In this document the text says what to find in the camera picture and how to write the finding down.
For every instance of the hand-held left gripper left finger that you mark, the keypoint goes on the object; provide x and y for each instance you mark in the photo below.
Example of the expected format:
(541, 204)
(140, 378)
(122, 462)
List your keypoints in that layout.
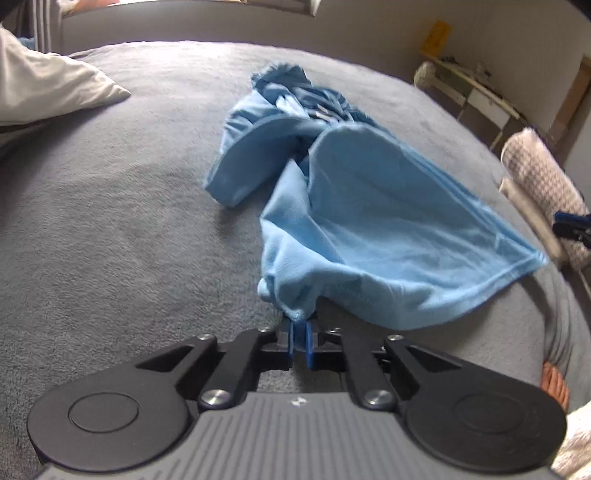
(291, 344)

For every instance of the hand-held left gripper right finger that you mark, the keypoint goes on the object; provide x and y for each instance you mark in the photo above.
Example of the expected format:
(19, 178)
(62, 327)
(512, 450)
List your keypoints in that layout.
(308, 348)

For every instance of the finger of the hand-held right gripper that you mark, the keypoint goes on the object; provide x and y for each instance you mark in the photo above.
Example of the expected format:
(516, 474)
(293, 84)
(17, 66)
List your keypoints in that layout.
(575, 228)

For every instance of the light blue t-shirt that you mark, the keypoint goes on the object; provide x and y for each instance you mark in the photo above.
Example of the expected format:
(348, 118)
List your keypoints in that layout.
(369, 207)

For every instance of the cream folded cloth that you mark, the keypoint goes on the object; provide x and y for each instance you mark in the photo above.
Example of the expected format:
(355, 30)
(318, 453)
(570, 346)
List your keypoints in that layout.
(531, 217)

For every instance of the folded houndstooth blanket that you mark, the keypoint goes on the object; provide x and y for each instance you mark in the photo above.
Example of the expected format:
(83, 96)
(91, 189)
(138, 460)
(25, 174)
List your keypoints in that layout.
(545, 175)

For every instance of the wooden board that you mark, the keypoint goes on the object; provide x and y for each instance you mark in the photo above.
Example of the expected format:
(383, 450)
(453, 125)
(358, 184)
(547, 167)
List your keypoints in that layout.
(570, 101)

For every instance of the person's foot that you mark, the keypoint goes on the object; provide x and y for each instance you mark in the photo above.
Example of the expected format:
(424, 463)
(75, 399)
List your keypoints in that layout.
(554, 385)

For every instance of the white desk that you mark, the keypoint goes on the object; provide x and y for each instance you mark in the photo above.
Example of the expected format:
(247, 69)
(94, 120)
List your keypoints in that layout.
(480, 99)

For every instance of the grey bed blanket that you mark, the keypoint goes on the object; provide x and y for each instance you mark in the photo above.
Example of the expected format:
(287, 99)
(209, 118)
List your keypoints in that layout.
(115, 230)

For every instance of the white fluffy robe green trim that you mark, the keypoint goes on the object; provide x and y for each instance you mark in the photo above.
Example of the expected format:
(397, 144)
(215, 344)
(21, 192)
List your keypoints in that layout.
(577, 443)

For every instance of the white pineapple-shaped ornament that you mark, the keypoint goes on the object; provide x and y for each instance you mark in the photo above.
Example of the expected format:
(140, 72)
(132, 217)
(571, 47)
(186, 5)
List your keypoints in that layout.
(425, 74)

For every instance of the yellow box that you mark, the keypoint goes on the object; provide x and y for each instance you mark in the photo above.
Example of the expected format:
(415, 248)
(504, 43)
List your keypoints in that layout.
(436, 39)

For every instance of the white folded t-shirt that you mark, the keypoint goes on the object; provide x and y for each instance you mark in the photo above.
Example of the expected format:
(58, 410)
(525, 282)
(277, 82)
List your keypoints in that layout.
(46, 83)

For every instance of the grey striped hanging garment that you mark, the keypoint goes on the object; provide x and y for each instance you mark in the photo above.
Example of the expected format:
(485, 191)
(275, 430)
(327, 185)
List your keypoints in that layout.
(44, 25)

